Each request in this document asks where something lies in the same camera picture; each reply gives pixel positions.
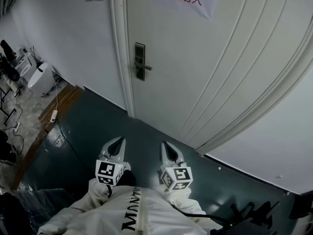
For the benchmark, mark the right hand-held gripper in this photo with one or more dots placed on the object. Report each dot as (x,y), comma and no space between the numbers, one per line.
(179,174)

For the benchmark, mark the brown wooden floor step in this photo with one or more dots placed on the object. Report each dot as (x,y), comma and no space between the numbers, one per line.
(61,99)

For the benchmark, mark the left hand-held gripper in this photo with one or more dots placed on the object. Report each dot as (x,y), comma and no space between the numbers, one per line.
(106,170)

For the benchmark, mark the white oval appliance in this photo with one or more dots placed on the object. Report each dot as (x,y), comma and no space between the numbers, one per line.
(41,81)

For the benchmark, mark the person's white jacket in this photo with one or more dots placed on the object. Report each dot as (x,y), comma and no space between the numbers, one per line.
(117,212)

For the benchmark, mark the white boxy machine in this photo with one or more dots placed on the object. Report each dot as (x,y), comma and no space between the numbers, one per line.
(24,62)

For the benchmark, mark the person's left forearm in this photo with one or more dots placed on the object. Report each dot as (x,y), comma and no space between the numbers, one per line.
(80,204)

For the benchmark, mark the black metal stand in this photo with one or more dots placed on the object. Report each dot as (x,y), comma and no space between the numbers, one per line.
(7,106)

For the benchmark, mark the white panelled door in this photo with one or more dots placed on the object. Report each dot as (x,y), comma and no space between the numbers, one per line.
(195,70)

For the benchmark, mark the dark metal lock plate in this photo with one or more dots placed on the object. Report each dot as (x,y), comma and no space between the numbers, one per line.
(140,50)

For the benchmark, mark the black office chair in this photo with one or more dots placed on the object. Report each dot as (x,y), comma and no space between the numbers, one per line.
(254,212)

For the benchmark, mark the person's right forearm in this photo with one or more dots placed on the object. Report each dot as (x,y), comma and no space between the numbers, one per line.
(185,202)

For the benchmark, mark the white power strip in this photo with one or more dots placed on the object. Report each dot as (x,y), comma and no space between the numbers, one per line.
(17,126)
(53,115)

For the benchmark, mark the black plastic-covered furniture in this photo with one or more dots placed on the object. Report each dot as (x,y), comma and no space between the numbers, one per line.
(31,209)

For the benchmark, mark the paper sign red text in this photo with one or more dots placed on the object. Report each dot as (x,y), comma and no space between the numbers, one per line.
(185,6)

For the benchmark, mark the white door frame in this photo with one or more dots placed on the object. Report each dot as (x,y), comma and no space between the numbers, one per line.
(117,45)

